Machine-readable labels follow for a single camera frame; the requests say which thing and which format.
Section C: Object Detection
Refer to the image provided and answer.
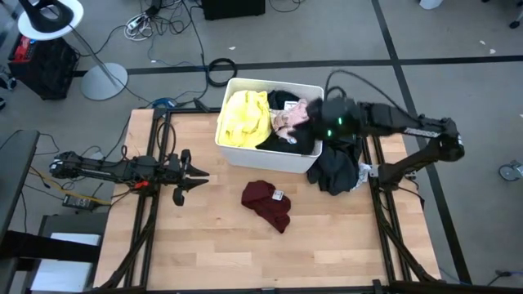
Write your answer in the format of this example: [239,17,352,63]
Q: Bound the black garment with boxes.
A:
[306,138,364,196]

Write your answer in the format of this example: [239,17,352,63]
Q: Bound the yellow garment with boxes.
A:
[216,89,273,149]

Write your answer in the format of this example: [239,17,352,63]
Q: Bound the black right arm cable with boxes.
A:
[324,69,413,119]

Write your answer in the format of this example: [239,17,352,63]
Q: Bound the grey cabinet white top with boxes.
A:
[24,212,108,294]

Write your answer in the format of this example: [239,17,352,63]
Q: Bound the white power strip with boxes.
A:
[123,13,151,42]

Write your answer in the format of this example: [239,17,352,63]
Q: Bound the red device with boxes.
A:
[10,34,37,62]

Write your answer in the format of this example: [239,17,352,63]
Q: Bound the black aluminium table frame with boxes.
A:
[92,104,442,294]

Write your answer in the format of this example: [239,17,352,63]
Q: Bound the black box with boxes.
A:
[201,0,266,21]

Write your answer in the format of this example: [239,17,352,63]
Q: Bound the white perforated plastic laundry basket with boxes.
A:
[214,77,325,175]

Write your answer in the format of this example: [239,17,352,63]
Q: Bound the dark denim jeans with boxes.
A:
[255,89,318,156]

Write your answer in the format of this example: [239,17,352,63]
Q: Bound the black power adapter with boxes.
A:
[61,194,98,212]

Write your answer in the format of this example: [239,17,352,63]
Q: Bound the pale pink garment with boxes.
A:
[270,97,311,140]

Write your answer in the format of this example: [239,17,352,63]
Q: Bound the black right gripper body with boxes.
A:
[306,96,328,138]

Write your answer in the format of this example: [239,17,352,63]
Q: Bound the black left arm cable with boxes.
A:
[157,121,177,163]

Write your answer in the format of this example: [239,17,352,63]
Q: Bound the grey caster wheel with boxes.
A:
[498,160,523,182]

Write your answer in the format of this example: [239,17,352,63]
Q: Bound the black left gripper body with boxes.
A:
[168,149,193,207]

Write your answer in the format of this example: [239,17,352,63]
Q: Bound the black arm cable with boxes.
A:
[157,121,177,163]
[324,69,413,119]

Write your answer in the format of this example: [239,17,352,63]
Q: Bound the black coiled cable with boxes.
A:
[206,56,239,88]

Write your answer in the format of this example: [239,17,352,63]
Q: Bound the white grey-striped sock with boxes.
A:
[350,162,373,192]

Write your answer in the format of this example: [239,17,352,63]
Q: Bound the black curved object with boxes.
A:
[18,0,75,34]

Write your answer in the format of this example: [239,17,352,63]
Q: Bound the black equipment crate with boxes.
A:
[7,35,79,101]

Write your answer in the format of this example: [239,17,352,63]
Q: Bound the maroon garment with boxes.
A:
[240,180,293,234]

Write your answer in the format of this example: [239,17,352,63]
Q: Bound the black floor plug cable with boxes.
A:
[485,269,523,287]

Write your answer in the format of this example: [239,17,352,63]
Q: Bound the white round-base floor stand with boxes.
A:
[16,0,129,102]

